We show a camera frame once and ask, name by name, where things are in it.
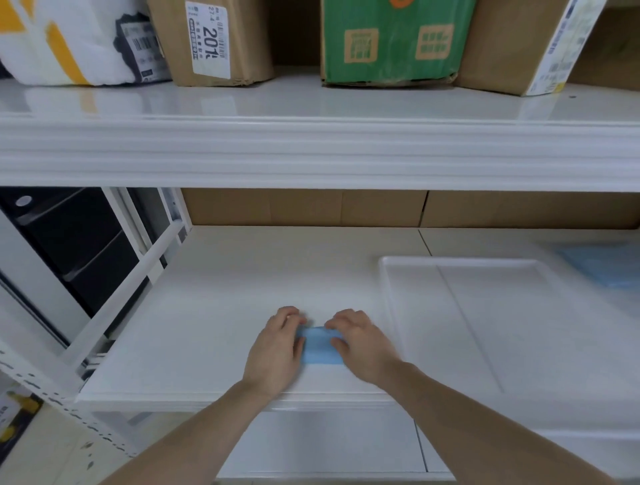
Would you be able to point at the person's right hand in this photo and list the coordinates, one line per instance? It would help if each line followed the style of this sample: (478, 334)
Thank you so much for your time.
(367, 350)

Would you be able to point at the person's left hand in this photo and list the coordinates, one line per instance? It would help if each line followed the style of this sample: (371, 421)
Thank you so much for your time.
(275, 355)

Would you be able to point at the blue cloth sheet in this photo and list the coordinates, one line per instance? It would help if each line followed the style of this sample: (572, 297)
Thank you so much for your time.
(320, 347)

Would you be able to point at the white plastic tray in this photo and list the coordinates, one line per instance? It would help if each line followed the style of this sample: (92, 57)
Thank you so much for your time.
(525, 325)

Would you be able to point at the blue white absorbent pad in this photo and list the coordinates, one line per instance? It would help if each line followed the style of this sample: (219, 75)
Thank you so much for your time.
(605, 267)

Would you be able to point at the person's left forearm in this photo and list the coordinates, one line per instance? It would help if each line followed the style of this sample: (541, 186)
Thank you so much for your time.
(200, 439)

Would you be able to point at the person's right forearm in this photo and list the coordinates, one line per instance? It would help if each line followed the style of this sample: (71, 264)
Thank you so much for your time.
(475, 424)

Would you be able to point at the brown cardboard back panel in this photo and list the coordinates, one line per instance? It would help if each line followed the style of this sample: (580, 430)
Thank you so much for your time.
(350, 207)
(295, 35)

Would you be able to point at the white metal shelving rack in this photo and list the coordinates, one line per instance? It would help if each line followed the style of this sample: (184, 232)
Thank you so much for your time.
(320, 150)

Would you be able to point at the black drawer cabinet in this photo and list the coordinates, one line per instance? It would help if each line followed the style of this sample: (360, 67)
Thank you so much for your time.
(75, 235)

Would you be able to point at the white and blue beer carton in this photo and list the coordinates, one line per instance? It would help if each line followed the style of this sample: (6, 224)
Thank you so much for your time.
(17, 414)

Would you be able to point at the green cardboard box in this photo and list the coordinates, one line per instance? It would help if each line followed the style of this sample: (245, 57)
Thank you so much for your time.
(390, 55)

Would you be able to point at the brown box with white label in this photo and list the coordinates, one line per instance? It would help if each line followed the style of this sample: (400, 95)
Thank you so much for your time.
(170, 50)

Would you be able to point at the tall box with white labels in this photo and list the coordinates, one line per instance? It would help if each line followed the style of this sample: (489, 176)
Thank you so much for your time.
(500, 45)

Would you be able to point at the white foam package yellow tape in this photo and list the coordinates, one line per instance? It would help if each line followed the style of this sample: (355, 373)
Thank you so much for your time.
(75, 40)

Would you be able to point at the white window frame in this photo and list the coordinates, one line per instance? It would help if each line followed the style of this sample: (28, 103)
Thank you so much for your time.
(172, 210)

